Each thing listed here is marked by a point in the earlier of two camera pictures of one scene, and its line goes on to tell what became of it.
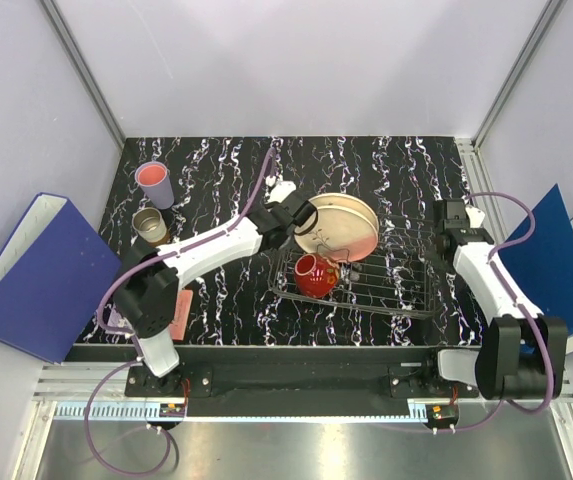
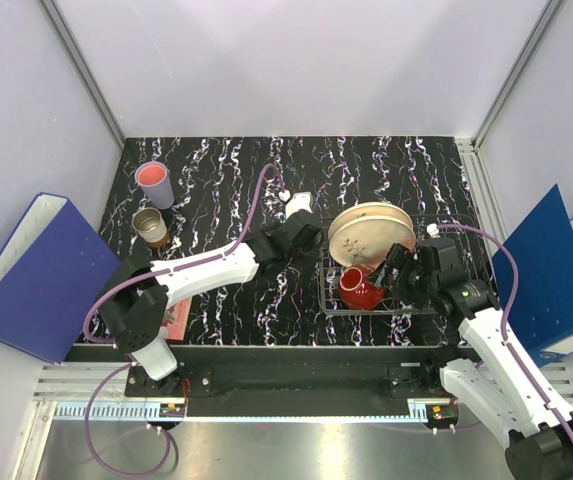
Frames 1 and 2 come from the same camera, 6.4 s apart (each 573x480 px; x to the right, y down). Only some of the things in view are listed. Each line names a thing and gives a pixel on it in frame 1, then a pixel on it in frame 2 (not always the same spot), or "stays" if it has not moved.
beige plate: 342,199 to 368,209
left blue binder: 43,293 stays
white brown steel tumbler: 148,222 stays
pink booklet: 179,327 stays
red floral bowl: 314,275 to 358,288
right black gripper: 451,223 to 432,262
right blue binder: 552,269 stays
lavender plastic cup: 153,179 stays
